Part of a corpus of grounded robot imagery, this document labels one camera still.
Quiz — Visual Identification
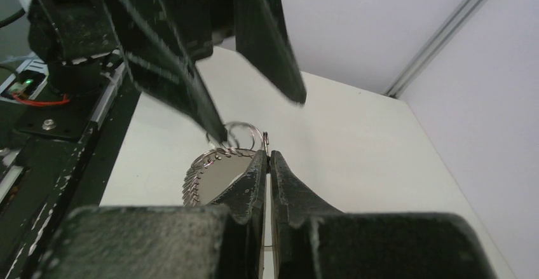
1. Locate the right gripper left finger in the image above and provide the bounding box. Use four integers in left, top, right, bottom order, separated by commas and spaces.
33, 151, 267, 278

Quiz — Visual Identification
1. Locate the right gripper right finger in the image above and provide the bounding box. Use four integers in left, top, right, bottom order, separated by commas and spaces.
270, 151, 496, 278

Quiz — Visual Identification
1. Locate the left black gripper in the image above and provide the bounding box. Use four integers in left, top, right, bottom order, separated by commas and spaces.
102, 0, 307, 142

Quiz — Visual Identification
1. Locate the large keyring with yellow grip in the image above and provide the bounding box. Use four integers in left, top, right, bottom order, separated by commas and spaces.
182, 121, 269, 207

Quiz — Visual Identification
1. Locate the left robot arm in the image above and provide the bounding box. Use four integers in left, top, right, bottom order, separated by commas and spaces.
20, 0, 307, 142

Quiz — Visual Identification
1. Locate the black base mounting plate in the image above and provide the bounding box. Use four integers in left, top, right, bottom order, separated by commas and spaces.
1, 54, 139, 278

